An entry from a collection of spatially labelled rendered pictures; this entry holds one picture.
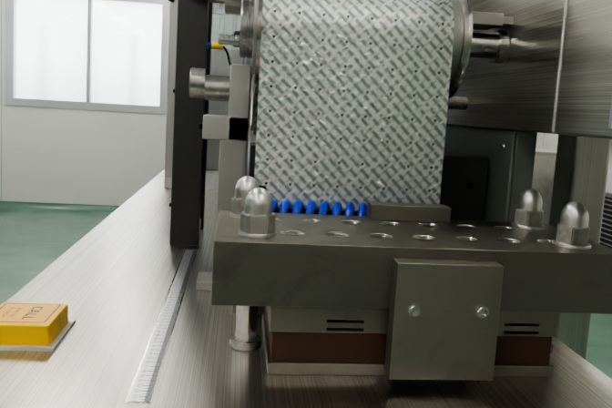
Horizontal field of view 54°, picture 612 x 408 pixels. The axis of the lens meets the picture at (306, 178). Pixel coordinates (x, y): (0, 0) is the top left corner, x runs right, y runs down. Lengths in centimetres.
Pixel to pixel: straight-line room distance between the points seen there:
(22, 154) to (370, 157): 605
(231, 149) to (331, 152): 15
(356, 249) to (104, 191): 600
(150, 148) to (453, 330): 589
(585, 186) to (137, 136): 565
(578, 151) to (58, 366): 77
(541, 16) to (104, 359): 61
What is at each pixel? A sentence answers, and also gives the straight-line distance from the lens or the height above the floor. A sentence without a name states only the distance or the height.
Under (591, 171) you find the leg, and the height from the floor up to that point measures 108.
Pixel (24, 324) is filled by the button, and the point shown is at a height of 92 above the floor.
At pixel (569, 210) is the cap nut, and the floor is 107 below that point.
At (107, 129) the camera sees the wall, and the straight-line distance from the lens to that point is 645.
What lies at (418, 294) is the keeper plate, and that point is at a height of 99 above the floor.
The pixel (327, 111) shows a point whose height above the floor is 115.
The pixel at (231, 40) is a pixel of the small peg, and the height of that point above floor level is 123.
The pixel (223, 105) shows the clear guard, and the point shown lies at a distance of 177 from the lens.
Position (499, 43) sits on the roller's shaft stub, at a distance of 86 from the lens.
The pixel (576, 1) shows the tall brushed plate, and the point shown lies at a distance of 73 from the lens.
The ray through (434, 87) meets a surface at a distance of 77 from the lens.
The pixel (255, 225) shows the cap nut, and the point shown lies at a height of 104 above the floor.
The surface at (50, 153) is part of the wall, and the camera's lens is 660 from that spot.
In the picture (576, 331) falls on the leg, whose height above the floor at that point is 83.
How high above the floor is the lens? 115
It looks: 7 degrees down
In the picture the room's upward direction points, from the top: 3 degrees clockwise
